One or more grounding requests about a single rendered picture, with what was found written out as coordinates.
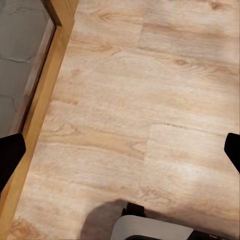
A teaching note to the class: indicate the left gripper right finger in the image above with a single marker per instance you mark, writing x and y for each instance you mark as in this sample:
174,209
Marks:
232,149

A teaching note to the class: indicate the door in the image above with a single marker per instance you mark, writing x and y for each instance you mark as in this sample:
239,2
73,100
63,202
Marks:
34,35

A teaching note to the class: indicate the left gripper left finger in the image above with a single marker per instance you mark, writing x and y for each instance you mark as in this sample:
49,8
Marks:
12,149

